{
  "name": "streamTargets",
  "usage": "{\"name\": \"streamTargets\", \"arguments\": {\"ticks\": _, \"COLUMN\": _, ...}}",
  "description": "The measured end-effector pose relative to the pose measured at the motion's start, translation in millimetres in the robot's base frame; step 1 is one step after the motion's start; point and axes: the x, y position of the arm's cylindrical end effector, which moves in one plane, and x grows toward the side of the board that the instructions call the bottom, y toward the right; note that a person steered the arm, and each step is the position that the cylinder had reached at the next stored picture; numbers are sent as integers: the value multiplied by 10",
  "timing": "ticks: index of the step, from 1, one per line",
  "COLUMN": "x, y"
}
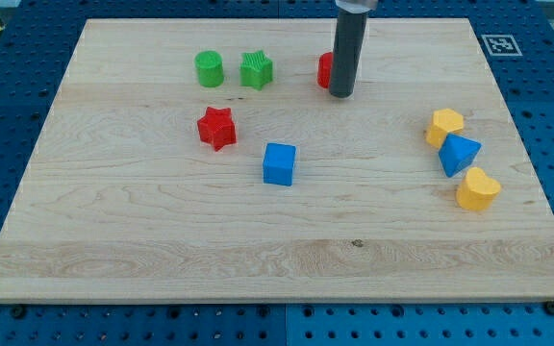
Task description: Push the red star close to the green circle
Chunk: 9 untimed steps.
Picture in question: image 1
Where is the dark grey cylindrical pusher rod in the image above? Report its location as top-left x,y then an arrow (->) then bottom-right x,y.
329,10 -> 367,98

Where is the silver metal rod mount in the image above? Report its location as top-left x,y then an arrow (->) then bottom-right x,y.
335,0 -> 378,13

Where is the green star block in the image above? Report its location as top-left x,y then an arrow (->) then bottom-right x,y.
239,50 -> 273,90

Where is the red star block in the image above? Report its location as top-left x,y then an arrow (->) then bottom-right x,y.
197,107 -> 237,151

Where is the red cylinder block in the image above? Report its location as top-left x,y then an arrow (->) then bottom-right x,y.
316,52 -> 333,88

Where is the yellow hexagon block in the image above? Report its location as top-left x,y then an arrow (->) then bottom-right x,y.
425,109 -> 465,149

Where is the green cylinder block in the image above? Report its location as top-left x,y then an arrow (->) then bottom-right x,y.
194,50 -> 224,87

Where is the white fiducial marker tag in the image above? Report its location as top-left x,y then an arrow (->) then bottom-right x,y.
481,34 -> 522,57

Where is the blue cube block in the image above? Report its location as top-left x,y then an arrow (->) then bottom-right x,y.
263,142 -> 296,186

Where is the blue triangle block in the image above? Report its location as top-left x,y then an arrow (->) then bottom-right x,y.
439,134 -> 482,177

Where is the yellow heart block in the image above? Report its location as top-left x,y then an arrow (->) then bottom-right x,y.
456,167 -> 502,211

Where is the light wooden board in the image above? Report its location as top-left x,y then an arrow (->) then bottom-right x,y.
0,18 -> 554,305

